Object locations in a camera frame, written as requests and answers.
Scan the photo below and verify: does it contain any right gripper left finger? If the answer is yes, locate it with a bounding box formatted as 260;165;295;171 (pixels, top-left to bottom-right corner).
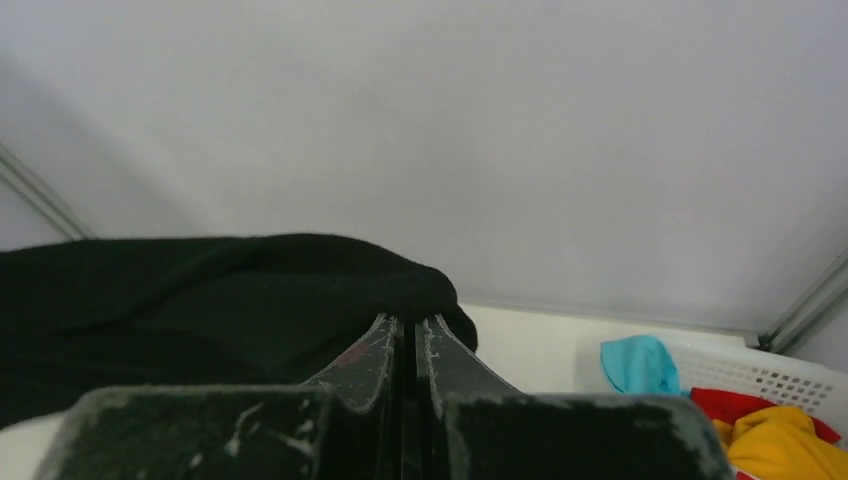
36;315;404;479

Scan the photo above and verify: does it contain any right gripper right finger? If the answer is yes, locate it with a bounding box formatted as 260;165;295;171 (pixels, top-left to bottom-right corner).
415;316;734;479

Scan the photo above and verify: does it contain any black t shirt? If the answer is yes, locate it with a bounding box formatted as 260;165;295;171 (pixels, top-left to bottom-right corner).
1;233;478;427

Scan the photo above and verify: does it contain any light blue t shirt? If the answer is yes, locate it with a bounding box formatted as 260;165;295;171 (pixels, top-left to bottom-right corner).
599;335;685;396

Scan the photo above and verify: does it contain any red t shirt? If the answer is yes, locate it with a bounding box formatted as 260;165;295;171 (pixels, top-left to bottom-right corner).
690;388;842;446

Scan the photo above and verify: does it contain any white plastic laundry basket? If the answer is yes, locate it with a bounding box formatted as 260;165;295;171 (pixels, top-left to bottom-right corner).
574;331;848;445

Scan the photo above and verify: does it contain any yellow t shirt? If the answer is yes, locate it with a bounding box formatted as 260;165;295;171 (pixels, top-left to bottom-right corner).
712;406;847;479

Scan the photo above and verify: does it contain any right corner metal post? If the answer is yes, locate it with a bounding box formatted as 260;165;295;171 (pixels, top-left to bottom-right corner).
758;249;847;354

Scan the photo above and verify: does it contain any corner metal post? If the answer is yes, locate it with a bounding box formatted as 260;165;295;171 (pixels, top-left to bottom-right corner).
758;249;847;354
1;145;96;240

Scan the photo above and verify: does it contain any left corner metal post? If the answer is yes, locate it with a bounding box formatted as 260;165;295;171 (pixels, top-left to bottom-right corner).
1;145;96;240

